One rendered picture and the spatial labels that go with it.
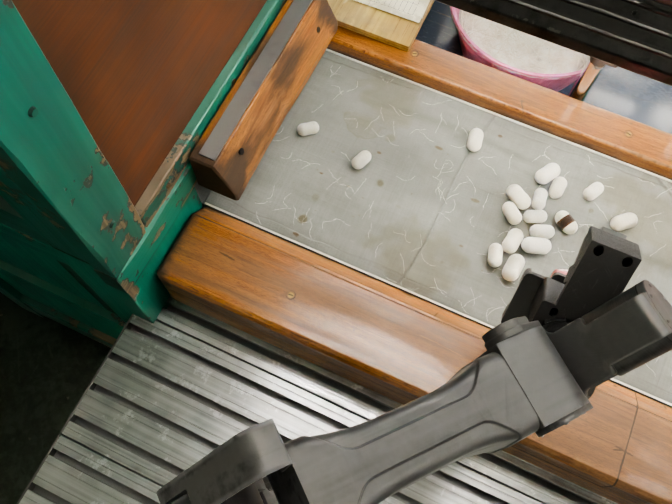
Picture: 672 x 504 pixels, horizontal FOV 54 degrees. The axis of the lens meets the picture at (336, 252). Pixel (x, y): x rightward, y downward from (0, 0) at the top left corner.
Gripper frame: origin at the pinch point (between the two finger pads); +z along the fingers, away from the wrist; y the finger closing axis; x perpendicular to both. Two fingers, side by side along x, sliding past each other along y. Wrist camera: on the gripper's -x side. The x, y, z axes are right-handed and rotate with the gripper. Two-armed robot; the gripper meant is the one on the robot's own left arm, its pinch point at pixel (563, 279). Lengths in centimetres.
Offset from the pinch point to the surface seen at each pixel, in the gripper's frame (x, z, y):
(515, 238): 2.5, 11.8, 5.4
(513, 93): -11.2, 27.2, 12.9
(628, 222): -2.9, 18.3, -7.1
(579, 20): -25.1, -3.5, 10.2
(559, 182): -4.1, 19.7, 2.7
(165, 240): 13.8, -4.3, 44.7
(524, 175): -2.8, 21.1, 7.1
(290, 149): 3.7, 13.6, 37.7
